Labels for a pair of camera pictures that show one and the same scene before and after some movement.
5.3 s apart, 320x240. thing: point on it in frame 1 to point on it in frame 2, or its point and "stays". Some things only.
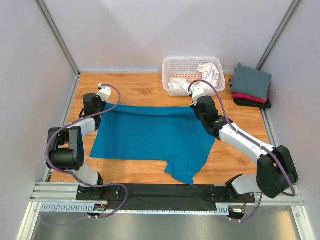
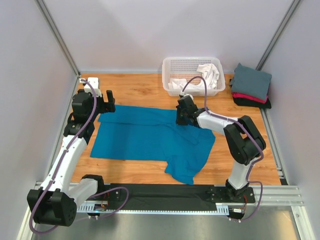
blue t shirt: x=176 y=135 stays
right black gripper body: x=195 y=109 to x=180 y=119
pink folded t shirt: x=247 y=96 stays
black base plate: x=158 y=197 stays
